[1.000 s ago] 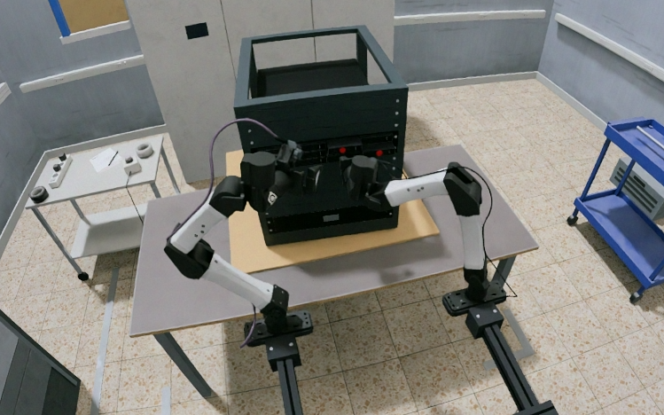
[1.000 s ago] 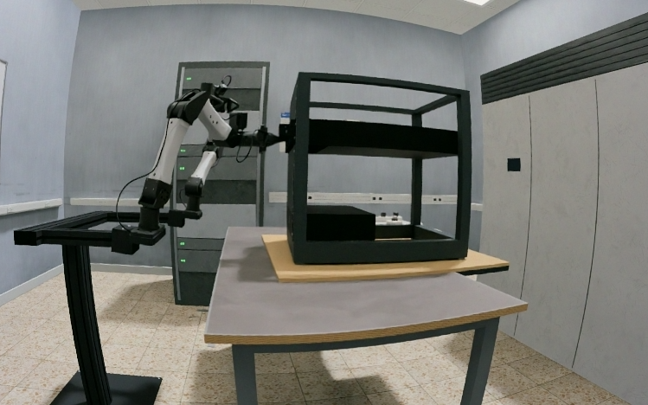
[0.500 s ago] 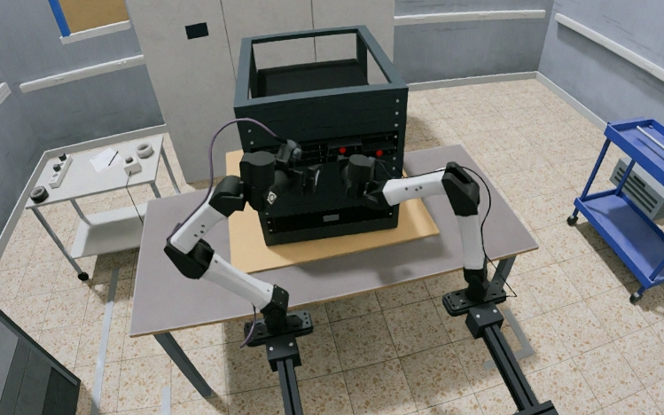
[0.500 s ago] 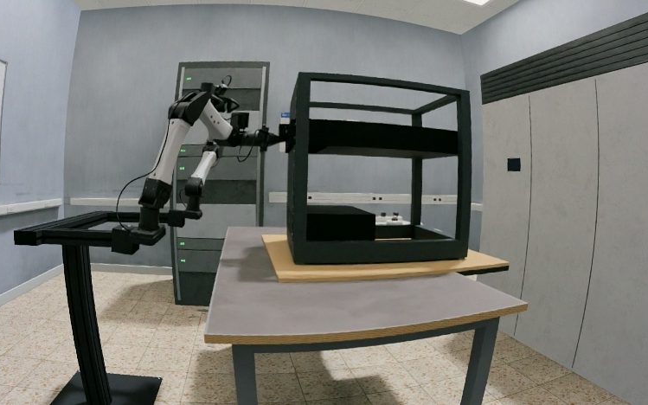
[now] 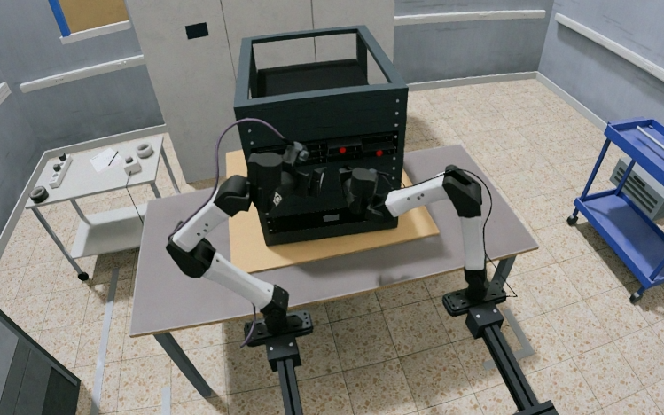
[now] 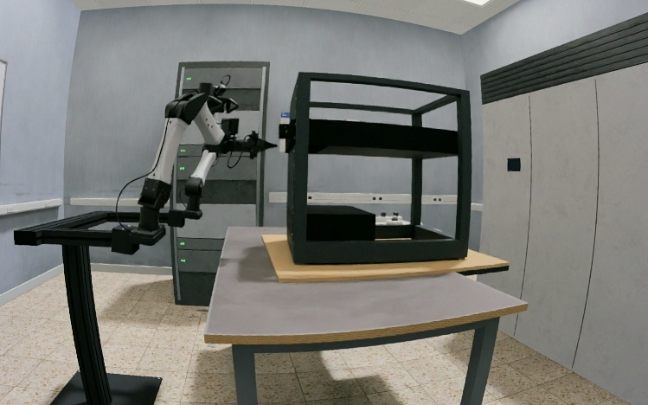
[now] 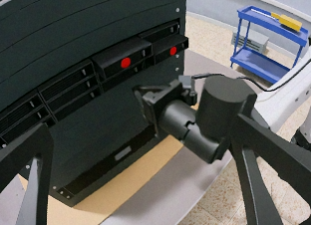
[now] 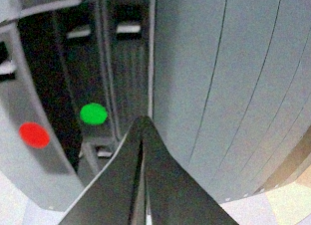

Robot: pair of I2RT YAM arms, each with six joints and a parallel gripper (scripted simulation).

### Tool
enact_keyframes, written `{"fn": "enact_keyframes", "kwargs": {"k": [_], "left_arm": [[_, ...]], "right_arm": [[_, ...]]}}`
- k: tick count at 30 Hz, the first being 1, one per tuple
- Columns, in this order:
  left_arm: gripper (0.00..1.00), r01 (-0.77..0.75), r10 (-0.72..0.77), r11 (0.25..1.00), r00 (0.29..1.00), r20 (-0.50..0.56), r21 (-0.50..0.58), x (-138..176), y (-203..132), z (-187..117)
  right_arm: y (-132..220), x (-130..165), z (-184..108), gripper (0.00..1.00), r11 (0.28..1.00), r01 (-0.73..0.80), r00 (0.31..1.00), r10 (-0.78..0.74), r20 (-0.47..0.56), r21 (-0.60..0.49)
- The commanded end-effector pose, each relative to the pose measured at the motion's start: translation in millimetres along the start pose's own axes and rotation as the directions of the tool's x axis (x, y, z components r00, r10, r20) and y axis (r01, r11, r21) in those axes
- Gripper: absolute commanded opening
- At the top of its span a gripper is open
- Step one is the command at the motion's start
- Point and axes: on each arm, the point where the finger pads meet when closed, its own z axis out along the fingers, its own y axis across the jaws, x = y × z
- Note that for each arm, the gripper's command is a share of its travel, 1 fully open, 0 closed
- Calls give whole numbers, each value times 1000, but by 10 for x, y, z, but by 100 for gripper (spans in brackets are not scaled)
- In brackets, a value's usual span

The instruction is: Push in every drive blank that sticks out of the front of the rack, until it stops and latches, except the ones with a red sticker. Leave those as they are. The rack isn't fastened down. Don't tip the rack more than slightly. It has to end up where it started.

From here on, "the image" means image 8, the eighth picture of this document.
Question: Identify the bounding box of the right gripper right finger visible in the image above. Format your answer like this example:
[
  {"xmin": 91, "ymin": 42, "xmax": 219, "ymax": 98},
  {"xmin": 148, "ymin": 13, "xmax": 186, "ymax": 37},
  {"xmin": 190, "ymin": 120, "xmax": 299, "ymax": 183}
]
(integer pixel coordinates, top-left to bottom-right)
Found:
[{"xmin": 142, "ymin": 115, "xmax": 240, "ymax": 225}]

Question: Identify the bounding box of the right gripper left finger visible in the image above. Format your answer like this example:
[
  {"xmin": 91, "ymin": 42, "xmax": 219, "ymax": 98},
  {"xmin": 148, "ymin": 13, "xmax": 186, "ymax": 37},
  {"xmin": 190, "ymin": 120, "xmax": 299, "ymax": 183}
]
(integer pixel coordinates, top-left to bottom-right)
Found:
[{"xmin": 54, "ymin": 116, "xmax": 148, "ymax": 225}]

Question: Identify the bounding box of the black server rack frame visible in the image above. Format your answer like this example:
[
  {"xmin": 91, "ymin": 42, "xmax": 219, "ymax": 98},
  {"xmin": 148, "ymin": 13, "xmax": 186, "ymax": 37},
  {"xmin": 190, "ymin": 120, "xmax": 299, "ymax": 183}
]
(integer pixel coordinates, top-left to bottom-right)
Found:
[{"xmin": 0, "ymin": 0, "xmax": 311, "ymax": 212}]

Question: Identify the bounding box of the tan flat board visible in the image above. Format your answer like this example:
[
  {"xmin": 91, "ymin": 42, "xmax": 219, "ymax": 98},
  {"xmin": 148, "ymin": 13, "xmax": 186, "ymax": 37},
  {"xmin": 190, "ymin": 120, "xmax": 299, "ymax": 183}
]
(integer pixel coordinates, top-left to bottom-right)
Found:
[{"xmin": 266, "ymin": 165, "xmax": 311, "ymax": 225}]

